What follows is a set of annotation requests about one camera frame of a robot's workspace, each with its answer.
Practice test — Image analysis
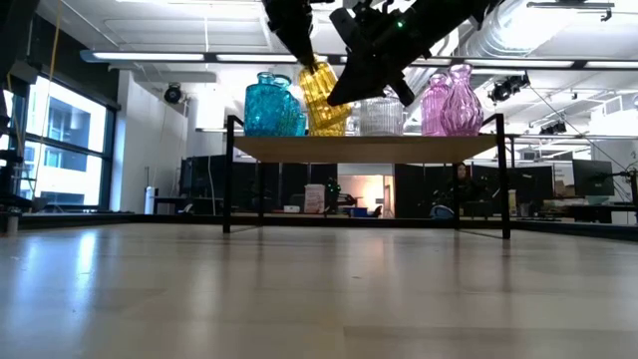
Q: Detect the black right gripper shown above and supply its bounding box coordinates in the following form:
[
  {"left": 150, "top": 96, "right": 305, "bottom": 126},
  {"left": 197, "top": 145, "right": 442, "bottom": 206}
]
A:
[{"left": 326, "top": 0, "right": 435, "bottom": 107}]

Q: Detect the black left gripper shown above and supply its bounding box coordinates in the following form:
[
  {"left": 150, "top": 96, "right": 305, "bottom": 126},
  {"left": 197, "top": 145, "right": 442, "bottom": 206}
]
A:
[{"left": 262, "top": 0, "right": 320, "bottom": 75}]

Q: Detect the clear ribbed cylinder glass vase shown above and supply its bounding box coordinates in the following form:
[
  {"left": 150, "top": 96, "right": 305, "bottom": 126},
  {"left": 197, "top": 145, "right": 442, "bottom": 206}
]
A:
[{"left": 358, "top": 94, "right": 405, "bottom": 137}]

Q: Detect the pink ribbed cylinder glass vase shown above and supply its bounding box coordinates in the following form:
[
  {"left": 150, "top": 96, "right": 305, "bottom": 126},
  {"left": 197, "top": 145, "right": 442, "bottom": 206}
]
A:
[{"left": 420, "top": 73, "right": 450, "bottom": 137}]

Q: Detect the yellow glass vase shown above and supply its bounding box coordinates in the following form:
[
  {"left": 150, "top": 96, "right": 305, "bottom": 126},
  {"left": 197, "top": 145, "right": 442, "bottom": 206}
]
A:
[
  {"left": 308, "top": 123, "right": 348, "bottom": 138},
  {"left": 297, "top": 60, "right": 353, "bottom": 134}
]

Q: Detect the teal diamond-pattern cylinder vase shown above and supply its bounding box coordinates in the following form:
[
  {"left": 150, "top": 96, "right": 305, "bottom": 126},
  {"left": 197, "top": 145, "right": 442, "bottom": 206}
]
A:
[{"left": 242, "top": 71, "right": 293, "bottom": 139}]

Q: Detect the teal square glass vase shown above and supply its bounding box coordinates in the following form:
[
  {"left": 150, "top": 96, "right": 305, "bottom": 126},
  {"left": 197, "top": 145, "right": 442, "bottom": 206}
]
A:
[{"left": 273, "top": 73, "right": 308, "bottom": 138}]

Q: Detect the pink faceted bulbous glass vase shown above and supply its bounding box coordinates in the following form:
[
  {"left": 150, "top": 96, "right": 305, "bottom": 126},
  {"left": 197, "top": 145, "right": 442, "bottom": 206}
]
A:
[{"left": 441, "top": 63, "right": 485, "bottom": 138}]

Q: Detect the black office partition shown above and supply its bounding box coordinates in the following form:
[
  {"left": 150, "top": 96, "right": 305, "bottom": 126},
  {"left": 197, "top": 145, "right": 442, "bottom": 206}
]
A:
[
  {"left": 261, "top": 163, "right": 340, "bottom": 210},
  {"left": 393, "top": 164, "right": 554, "bottom": 216}
]

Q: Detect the black ceiling spotlight cluster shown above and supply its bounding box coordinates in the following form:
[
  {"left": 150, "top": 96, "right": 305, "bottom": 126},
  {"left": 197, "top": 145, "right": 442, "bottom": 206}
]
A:
[{"left": 487, "top": 73, "right": 532, "bottom": 104}]

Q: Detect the person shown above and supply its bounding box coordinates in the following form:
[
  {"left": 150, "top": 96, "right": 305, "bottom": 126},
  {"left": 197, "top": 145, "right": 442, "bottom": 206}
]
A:
[{"left": 451, "top": 162, "right": 479, "bottom": 203}]

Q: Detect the pale pink box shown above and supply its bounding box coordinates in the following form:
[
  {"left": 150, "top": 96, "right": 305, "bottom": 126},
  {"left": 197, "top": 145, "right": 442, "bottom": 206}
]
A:
[{"left": 303, "top": 183, "right": 326, "bottom": 214}]

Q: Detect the ceiling light strip track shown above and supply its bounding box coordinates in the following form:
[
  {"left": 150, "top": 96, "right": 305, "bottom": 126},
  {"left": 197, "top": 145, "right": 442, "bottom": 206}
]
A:
[{"left": 79, "top": 48, "right": 638, "bottom": 71}]

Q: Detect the black computer monitor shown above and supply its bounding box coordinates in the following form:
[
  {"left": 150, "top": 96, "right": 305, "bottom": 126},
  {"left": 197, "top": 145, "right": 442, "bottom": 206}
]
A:
[{"left": 571, "top": 159, "right": 616, "bottom": 198}]

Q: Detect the dark office desk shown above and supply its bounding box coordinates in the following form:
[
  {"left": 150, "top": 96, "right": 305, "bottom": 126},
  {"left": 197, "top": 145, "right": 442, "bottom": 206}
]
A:
[{"left": 552, "top": 201, "right": 638, "bottom": 225}]

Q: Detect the black ceiling rail fixture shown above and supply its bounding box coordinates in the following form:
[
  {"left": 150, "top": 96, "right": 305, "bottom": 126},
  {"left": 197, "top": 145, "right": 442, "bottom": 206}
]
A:
[{"left": 525, "top": 0, "right": 615, "bottom": 22}]

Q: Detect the yellow hanging cable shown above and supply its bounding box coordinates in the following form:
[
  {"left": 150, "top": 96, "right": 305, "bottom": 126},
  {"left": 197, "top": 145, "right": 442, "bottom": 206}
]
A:
[{"left": 29, "top": 0, "right": 64, "bottom": 195}]

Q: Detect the window with dark frame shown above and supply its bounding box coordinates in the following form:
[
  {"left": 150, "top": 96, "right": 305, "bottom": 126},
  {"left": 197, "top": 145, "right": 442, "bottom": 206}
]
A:
[{"left": 0, "top": 74, "right": 110, "bottom": 210}]

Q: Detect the black metal rig frame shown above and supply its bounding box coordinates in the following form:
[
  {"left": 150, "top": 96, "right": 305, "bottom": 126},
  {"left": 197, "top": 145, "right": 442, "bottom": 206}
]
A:
[{"left": 0, "top": 211, "right": 638, "bottom": 243}]

